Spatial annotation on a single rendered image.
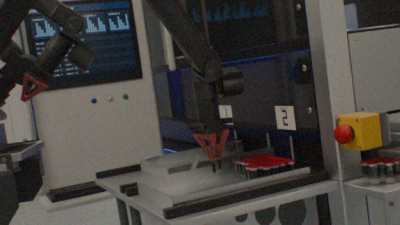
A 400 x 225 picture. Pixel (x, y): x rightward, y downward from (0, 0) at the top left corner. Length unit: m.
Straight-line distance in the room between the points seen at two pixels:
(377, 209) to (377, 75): 0.31
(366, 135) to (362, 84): 0.16
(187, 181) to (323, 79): 0.45
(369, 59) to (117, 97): 1.07
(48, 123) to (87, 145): 0.16
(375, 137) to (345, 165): 0.11
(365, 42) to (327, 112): 0.18
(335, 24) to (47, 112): 1.14
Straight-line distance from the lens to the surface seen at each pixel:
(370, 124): 1.15
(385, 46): 1.31
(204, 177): 1.41
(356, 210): 1.27
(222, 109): 1.68
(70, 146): 2.01
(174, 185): 1.38
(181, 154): 1.75
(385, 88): 1.30
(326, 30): 1.21
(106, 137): 2.03
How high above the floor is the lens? 1.17
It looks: 5 degrees down
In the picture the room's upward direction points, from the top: 8 degrees counter-clockwise
